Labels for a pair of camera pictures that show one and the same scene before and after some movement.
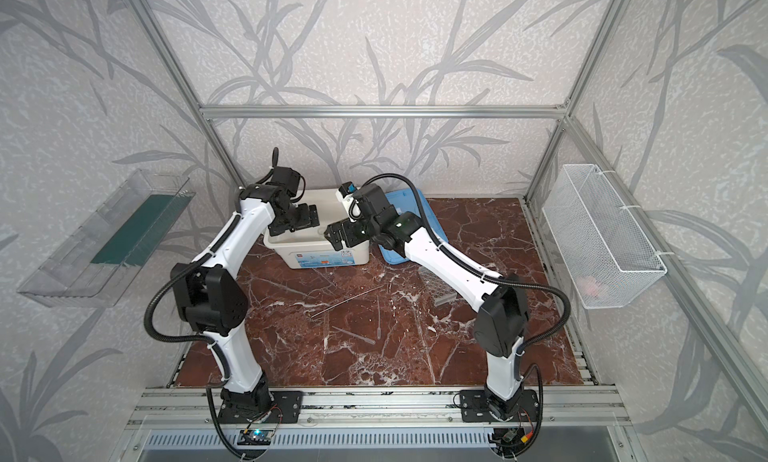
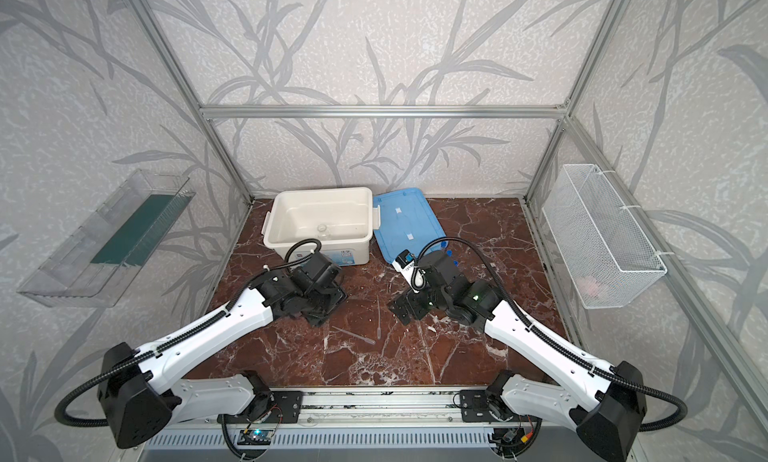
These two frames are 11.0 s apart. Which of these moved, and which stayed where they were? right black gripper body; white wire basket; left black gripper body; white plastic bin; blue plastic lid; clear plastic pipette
Moved: right black gripper body; left black gripper body
Stayed: white plastic bin; white wire basket; blue plastic lid; clear plastic pipette
